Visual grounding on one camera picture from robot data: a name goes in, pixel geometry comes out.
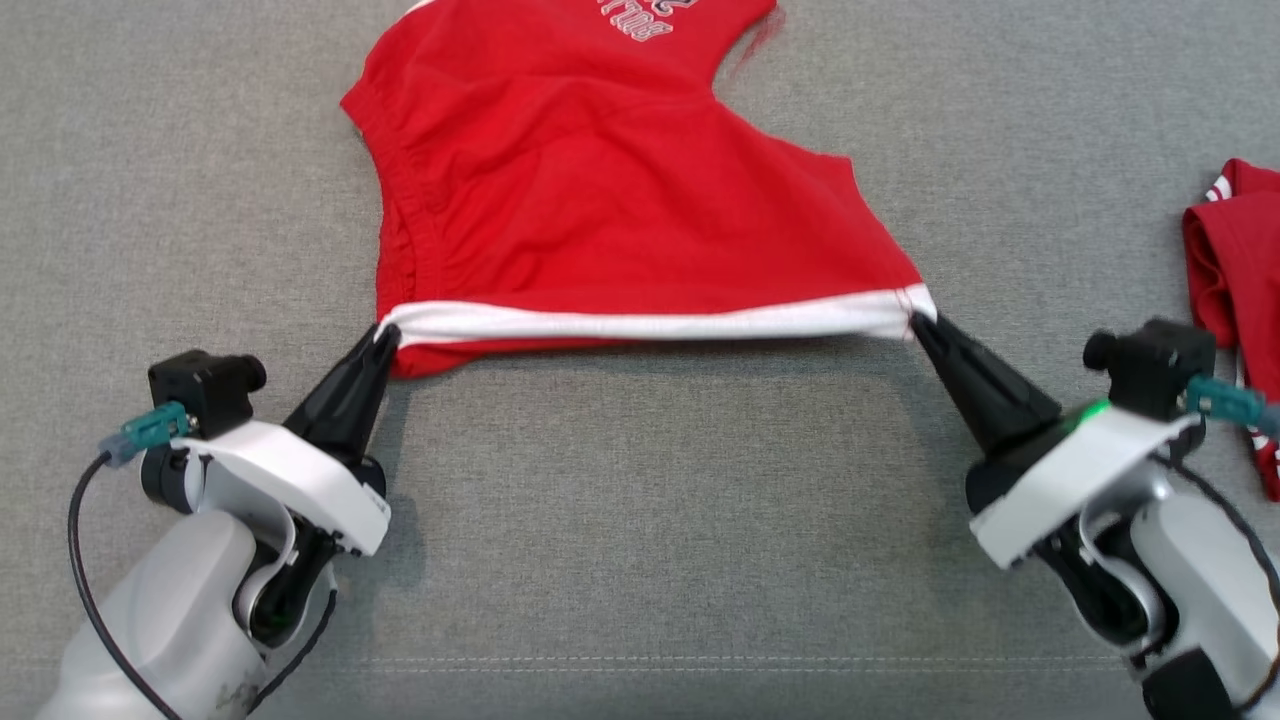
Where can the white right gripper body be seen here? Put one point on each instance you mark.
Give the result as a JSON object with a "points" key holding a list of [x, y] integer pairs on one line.
{"points": [[1070, 480]]}

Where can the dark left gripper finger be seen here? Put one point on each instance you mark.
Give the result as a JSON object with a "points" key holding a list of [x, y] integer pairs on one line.
{"points": [[368, 410], [335, 395]]}

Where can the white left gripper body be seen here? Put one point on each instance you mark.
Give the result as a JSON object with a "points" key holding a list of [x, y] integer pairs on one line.
{"points": [[320, 480]]}

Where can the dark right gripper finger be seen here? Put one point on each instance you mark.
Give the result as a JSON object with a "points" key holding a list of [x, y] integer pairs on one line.
{"points": [[960, 395], [1005, 400]]}

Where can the red basketball jersey number 23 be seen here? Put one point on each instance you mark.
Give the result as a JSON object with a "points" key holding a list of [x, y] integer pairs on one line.
{"points": [[1240, 270]]}

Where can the red shorts with white band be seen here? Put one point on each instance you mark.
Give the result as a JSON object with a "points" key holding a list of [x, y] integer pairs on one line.
{"points": [[600, 180]]}

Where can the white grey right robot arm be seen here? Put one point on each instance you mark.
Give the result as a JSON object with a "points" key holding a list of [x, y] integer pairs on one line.
{"points": [[1190, 590]]}

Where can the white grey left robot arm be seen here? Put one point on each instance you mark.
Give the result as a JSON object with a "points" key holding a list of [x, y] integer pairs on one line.
{"points": [[170, 620]]}

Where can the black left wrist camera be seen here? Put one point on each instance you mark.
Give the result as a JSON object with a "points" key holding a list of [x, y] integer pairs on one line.
{"points": [[200, 385]]}

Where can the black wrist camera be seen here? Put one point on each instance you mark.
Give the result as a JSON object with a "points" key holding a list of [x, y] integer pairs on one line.
{"points": [[1155, 365], [200, 385]]}

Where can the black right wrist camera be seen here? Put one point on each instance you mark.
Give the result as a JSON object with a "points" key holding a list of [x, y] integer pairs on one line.
{"points": [[1155, 365]]}

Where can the teal right camera connector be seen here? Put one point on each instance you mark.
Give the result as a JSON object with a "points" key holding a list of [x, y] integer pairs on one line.
{"points": [[1225, 400]]}

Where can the teal camera connector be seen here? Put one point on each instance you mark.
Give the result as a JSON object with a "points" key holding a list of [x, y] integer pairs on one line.
{"points": [[1225, 400], [150, 430]]}

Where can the teal left camera connector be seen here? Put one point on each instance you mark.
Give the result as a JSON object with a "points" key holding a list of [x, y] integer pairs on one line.
{"points": [[150, 430]]}

